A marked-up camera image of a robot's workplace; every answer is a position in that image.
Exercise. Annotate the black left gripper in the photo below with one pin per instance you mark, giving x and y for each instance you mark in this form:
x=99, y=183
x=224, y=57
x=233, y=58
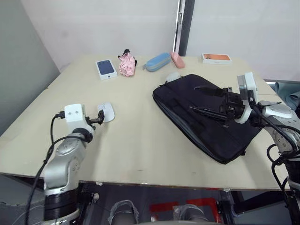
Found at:
x=92, y=121

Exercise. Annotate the white computer mouse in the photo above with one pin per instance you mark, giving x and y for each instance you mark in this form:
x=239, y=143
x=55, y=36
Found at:
x=109, y=112

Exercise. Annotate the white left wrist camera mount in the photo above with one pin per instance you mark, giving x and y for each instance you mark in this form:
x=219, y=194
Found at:
x=73, y=116

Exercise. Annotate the dark door frame post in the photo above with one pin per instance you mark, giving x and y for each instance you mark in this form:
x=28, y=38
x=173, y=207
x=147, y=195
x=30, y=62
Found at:
x=186, y=25

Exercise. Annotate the pink glasses case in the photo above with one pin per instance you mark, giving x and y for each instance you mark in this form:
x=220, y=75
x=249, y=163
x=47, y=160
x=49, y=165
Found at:
x=177, y=60

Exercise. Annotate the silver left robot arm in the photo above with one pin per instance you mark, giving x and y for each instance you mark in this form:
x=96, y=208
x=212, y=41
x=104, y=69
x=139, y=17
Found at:
x=63, y=161

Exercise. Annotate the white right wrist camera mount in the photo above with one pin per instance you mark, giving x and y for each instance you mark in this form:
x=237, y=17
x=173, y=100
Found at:
x=249, y=82

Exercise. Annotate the dark wrapped rounded shape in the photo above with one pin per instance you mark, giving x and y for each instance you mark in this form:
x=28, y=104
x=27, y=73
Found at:
x=191, y=214
x=124, y=212

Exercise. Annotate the teal fabric object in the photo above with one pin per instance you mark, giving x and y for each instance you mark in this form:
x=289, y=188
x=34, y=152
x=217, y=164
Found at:
x=289, y=93

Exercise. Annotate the white box with blue phone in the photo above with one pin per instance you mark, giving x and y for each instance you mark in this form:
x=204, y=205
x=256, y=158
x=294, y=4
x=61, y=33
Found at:
x=106, y=69

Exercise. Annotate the blue zipped glasses case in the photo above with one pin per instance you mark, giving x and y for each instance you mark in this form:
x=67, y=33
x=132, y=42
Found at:
x=157, y=62

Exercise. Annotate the black laptop bag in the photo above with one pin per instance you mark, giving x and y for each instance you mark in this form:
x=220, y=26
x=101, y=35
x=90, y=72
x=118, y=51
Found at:
x=187, y=103

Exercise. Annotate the white rounded object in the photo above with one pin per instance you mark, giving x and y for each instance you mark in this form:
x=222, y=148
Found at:
x=173, y=77

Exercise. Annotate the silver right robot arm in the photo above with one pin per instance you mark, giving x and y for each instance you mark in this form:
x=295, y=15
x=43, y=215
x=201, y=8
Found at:
x=280, y=117

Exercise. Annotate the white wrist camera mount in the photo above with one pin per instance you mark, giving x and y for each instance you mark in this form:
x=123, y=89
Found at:
x=249, y=82
x=73, y=116

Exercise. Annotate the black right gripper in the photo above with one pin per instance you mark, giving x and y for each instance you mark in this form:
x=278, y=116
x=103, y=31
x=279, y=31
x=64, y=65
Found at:
x=234, y=105

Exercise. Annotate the white box with orange phone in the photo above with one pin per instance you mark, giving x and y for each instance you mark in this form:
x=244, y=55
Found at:
x=216, y=58

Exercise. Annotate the pink folded umbrella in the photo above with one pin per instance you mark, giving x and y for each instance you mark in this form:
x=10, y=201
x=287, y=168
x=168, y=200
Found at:
x=127, y=65

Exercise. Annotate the black table frame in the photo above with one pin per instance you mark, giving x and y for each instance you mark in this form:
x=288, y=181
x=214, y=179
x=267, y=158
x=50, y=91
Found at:
x=255, y=202

